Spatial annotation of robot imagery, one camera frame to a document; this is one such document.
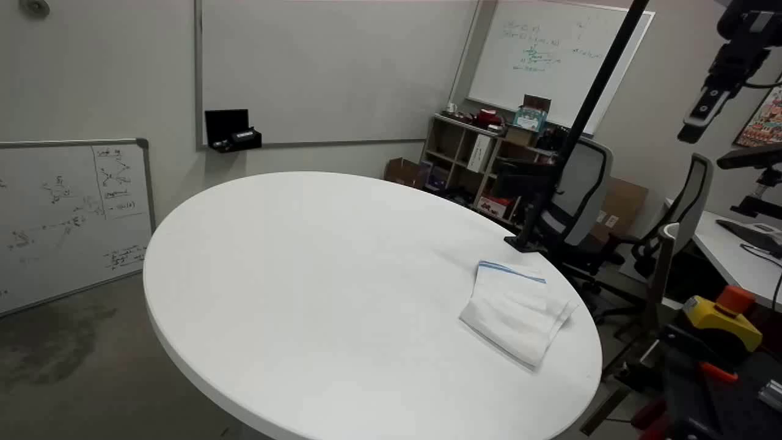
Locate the round grey wall device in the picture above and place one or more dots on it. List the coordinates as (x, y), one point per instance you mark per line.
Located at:
(36, 5)

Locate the teal box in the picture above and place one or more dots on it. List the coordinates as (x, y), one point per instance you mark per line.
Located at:
(529, 119)

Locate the grey metal post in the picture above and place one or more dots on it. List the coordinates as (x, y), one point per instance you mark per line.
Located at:
(662, 272)

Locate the white tea towel blue stripe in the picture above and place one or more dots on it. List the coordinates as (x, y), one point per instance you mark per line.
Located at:
(515, 315)

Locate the grey mesh office chair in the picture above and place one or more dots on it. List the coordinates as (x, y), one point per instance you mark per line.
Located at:
(582, 192)

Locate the orange tool part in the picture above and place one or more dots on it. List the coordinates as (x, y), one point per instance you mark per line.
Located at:
(737, 299)

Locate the colourful wall poster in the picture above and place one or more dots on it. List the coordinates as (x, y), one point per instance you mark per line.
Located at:
(765, 119)

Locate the wooden shelf unit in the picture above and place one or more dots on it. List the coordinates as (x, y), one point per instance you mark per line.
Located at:
(473, 161)

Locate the large brown cardboard box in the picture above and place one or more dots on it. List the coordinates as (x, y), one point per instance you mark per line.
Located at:
(623, 208)

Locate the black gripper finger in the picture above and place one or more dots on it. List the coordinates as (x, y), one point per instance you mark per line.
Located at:
(712, 119)
(691, 119)

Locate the black marker holder box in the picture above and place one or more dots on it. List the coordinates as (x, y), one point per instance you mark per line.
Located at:
(229, 131)

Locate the red black clamp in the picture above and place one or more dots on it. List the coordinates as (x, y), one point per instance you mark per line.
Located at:
(693, 400)

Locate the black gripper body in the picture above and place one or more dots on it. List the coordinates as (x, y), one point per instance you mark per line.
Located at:
(737, 65)

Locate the black narrow office chair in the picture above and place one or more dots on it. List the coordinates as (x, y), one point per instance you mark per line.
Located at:
(693, 197)

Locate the yellow black tool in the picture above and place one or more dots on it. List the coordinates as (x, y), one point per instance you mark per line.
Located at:
(721, 321)

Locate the whiteboard with green writing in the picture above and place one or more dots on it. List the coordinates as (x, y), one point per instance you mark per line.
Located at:
(546, 49)

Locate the small brown cardboard box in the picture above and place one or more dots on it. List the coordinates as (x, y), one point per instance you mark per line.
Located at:
(402, 172)

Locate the whiteboard with black sketches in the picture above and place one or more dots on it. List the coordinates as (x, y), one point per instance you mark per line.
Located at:
(64, 221)

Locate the white desk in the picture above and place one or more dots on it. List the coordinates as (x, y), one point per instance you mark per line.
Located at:
(737, 254)

